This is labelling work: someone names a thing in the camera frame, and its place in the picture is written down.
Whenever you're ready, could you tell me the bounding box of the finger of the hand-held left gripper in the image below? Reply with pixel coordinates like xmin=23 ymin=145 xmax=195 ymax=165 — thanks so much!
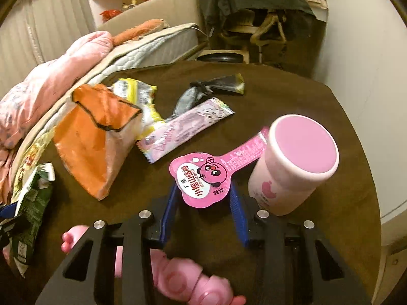
xmin=0 ymin=218 xmax=31 ymax=251
xmin=0 ymin=204 xmax=18 ymax=219

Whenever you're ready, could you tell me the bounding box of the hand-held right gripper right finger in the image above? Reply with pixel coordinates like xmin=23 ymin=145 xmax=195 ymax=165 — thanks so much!
xmin=229 ymin=182 xmax=372 ymax=305

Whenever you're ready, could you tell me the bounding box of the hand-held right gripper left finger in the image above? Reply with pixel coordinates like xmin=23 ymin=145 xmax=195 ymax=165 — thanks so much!
xmin=35 ymin=182 xmax=180 ymax=305

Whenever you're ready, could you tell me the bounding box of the green and white packet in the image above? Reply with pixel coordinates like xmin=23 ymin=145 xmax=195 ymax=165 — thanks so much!
xmin=9 ymin=162 xmax=56 ymax=277

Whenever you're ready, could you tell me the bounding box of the bright pink round-headed packet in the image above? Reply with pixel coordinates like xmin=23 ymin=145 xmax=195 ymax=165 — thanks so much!
xmin=168 ymin=127 xmax=271 ymax=208

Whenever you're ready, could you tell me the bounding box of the yellow plastic bag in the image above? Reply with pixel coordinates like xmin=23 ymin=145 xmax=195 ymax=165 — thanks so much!
xmin=13 ymin=127 xmax=56 ymax=204

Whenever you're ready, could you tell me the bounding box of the pale pink stick wrapper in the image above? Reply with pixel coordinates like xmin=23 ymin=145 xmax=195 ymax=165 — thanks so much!
xmin=137 ymin=98 xmax=235 ymax=164

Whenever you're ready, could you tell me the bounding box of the orange snack bag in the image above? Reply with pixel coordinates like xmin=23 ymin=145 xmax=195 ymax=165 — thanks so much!
xmin=53 ymin=84 xmax=142 ymax=201

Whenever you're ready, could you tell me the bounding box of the yellow snack packet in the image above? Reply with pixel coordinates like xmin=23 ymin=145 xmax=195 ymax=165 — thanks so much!
xmin=111 ymin=79 xmax=166 ymax=140

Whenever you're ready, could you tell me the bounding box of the pink lidded bottle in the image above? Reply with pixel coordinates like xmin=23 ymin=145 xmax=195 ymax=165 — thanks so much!
xmin=247 ymin=114 xmax=340 ymax=217

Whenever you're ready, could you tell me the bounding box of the pink caterpillar toy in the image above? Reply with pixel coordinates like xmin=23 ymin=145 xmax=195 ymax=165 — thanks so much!
xmin=62 ymin=225 xmax=247 ymax=305

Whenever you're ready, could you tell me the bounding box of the grey foil wrapper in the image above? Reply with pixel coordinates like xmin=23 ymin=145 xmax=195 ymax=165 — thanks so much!
xmin=172 ymin=87 xmax=207 ymax=118

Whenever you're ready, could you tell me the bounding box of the black foil wrapper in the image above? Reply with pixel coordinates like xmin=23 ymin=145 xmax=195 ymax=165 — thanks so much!
xmin=190 ymin=73 xmax=245 ymax=96

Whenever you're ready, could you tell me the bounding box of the pink printed blanket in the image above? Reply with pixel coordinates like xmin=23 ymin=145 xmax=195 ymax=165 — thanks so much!
xmin=0 ymin=31 xmax=113 ymax=204

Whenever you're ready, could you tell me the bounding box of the black round object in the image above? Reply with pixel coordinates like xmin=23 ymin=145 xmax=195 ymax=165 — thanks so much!
xmin=197 ymin=54 xmax=244 ymax=65

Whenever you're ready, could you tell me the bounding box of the quilted bed mattress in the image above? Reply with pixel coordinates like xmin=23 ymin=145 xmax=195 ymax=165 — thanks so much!
xmin=89 ymin=25 xmax=199 ymax=80

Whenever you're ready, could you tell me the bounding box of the grey pleated curtain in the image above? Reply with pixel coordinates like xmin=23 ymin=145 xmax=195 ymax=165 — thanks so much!
xmin=28 ymin=0 xmax=93 ymax=67
xmin=0 ymin=6 xmax=35 ymax=80

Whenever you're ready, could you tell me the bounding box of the orange pillow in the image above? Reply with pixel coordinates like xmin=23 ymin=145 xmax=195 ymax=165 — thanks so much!
xmin=113 ymin=19 xmax=169 ymax=45

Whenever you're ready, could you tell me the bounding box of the beige office chair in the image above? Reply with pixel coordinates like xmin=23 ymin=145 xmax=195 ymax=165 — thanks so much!
xmin=219 ymin=8 xmax=306 ymax=64

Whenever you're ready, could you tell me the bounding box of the small red plastic bag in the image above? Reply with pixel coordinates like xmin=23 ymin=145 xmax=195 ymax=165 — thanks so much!
xmin=99 ymin=9 xmax=123 ymax=23

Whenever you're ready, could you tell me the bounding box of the beige bed headboard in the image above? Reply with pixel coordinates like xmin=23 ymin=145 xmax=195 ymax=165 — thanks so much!
xmin=95 ymin=0 xmax=204 ymax=39

